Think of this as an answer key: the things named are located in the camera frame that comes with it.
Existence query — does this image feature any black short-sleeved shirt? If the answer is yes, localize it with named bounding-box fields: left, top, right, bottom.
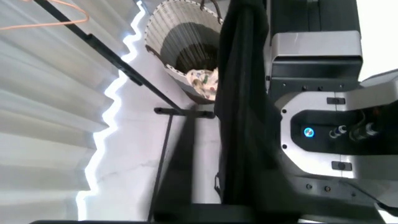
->
left=213, top=0, right=284, bottom=222

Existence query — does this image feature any cream printed garment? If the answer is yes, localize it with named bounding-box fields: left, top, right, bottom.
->
left=185, top=67, right=219, bottom=101

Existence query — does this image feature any white laundry basket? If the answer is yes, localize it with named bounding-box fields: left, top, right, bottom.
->
left=144, top=0, right=224, bottom=105

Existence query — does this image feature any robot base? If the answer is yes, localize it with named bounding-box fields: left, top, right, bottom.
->
left=264, top=0, right=398, bottom=222

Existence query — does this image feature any black clothes rack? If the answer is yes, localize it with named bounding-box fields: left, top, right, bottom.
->
left=33, top=0, right=216, bottom=222

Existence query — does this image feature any pink clothes hanger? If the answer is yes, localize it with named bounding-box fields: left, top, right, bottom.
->
left=0, top=0, right=90, bottom=31

